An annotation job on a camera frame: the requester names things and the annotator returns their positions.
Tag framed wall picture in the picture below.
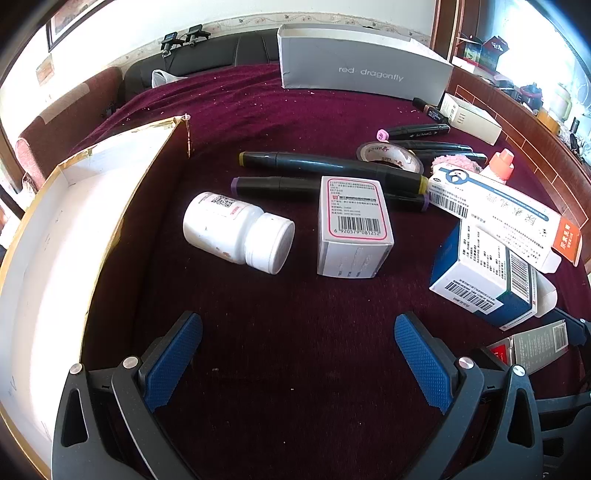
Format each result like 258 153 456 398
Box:
46 0 116 51

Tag white gold-rimmed tray box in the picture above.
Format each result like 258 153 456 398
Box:
0 114 191 480

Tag wooden window ledge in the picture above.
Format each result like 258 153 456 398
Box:
445 65 591 241

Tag blue white medicine box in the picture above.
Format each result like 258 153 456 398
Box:
429 222 541 330

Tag black sofa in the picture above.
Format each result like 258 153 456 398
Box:
124 33 280 100

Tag grey shoe box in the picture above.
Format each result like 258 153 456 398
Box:
277 24 455 103

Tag white pill bottle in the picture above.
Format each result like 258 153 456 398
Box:
182 191 296 276

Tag brown black pen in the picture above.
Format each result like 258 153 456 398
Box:
412 97 451 124

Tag black marker pink cap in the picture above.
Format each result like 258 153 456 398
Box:
376 124 451 141

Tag red armchair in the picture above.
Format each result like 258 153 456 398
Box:
14 67 124 195

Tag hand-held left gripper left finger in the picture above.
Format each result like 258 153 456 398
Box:
52 310 204 480

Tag white plastic bag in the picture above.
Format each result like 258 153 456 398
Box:
151 69 188 88

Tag long white box orange end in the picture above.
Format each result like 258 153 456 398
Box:
427 166 581 274

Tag small white cardboard box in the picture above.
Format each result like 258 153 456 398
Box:
438 92 503 145

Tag tape roll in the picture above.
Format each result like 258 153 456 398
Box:
356 141 424 175

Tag black marker yellow caps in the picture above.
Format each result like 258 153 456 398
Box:
239 151 429 197

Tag black marker purple caps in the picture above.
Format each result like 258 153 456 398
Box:
230 176 430 213

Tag white glue bottle orange cap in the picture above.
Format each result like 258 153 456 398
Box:
480 150 515 185

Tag white jar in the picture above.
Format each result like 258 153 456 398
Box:
549 83 574 119

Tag silver red box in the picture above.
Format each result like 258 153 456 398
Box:
487 319 570 377

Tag dark red box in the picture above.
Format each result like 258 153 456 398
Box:
482 36 511 68

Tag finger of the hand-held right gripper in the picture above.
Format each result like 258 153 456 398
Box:
556 308 591 347
536 392 591 430

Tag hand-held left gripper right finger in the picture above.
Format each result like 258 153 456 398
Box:
393 313 546 480

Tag small white pink-bordered box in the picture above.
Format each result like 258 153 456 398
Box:
316 175 394 279

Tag black marker tan cap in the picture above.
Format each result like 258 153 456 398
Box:
402 140 472 154

